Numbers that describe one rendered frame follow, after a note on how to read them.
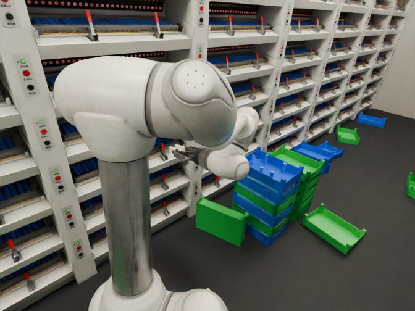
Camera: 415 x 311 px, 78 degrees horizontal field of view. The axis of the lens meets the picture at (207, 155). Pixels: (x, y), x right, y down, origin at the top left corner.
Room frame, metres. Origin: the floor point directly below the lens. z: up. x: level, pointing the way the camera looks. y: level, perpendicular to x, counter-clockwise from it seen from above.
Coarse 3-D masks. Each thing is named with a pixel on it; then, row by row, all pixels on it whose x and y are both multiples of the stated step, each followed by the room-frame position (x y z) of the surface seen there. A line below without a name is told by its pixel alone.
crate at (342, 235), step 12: (312, 216) 1.31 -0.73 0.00; (324, 216) 1.31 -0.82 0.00; (336, 216) 1.27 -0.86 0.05; (312, 228) 1.18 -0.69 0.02; (324, 228) 1.20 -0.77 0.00; (336, 228) 1.20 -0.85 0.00; (348, 228) 1.19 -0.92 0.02; (336, 240) 1.06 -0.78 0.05; (348, 240) 1.11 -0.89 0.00; (360, 240) 1.10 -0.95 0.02
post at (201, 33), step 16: (176, 0) 1.31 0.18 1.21; (192, 0) 1.24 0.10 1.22; (208, 0) 1.29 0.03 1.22; (192, 16) 1.23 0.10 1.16; (208, 16) 1.30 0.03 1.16; (192, 48) 1.23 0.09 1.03; (192, 144) 1.24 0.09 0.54; (192, 176) 1.24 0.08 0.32; (192, 192) 1.25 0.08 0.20; (192, 208) 1.25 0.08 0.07
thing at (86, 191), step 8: (184, 144) 1.25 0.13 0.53; (160, 152) 1.17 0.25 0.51; (152, 160) 1.10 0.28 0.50; (160, 160) 1.12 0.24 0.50; (168, 160) 1.13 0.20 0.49; (176, 160) 1.17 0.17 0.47; (152, 168) 1.06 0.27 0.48; (160, 168) 1.10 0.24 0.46; (72, 176) 0.87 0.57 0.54; (96, 176) 0.93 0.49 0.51; (88, 184) 0.88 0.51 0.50; (96, 184) 0.89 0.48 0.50; (80, 192) 0.83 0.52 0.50; (88, 192) 0.84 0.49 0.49; (96, 192) 0.87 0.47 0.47; (80, 200) 0.82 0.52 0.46
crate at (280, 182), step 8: (256, 152) 1.36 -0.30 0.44; (264, 152) 1.34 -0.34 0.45; (248, 160) 1.31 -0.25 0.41; (256, 160) 1.33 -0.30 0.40; (272, 160) 1.30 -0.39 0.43; (280, 160) 1.26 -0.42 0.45; (256, 168) 1.24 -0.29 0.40; (264, 168) 1.24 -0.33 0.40; (272, 168) 1.25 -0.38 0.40; (280, 168) 1.25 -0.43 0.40; (288, 168) 1.22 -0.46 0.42; (296, 168) 1.19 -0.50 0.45; (256, 176) 1.14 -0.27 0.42; (264, 176) 1.11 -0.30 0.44; (280, 176) 1.17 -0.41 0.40; (288, 176) 1.17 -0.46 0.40; (296, 176) 1.12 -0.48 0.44; (272, 184) 1.07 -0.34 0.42; (280, 184) 1.04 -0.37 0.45; (288, 184) 1.07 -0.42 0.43; (280, 192) 1.03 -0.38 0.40
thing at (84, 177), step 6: (168, 144) 1.22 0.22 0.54; (174, 144) 1.24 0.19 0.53; (156, 150) 1.15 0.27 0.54; (168, 150) 1.19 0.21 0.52; (84, 174) 0.90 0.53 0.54; (90, 174) 0.91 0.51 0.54; (96, 174) 0.93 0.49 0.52; (78, 180) 0.87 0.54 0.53; (84, 180) 0.89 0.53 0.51; (90, 180) 0.89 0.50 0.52
